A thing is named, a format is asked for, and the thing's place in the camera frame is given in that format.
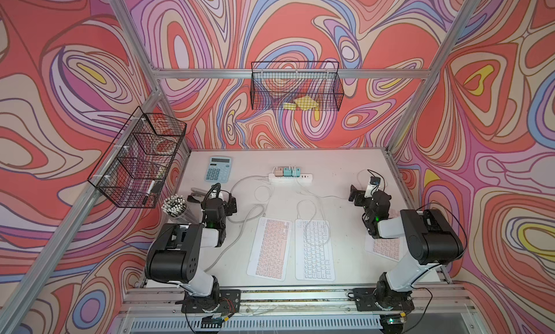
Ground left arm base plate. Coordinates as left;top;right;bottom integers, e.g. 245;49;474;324
181;289;241;315

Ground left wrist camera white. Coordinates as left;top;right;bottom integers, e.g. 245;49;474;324
210;191;225;200

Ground blue calculator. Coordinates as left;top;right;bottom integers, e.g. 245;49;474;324
205;156;232;184

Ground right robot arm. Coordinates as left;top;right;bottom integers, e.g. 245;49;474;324
348;185;465;298

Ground black wire basket left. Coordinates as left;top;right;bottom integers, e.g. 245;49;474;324
88;107;186;208

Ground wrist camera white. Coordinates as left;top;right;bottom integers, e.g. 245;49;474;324
210;191;225;200
365;175;382;198

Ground black wire basket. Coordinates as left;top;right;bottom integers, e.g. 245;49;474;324
88;107;186;208
250;59;345;111

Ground white cable of keyboard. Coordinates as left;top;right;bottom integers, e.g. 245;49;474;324
294;177;352;201
295;198;330;248

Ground yellow sticky notes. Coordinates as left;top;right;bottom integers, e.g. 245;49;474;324
283;95;319;111

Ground clear cup of pens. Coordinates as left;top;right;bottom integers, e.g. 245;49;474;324
162;195;189;222

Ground black wire basket back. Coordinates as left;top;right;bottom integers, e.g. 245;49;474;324
250;59;345;111

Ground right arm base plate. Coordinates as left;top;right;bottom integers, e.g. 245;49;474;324
348;288;415;313

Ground pink keyboard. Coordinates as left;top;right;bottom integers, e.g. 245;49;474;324
247;217;293;281
364;236;407;262

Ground white keyboard middle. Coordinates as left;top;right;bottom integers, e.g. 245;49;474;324
295;219;335;283

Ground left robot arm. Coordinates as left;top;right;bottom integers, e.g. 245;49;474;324
145;182;237;302

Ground grey stapler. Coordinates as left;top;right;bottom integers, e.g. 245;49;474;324
186;187;208;204

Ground white power strip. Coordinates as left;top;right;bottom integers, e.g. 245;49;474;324
268;173;314;186

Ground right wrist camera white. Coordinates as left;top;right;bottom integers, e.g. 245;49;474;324
365;175;382;198

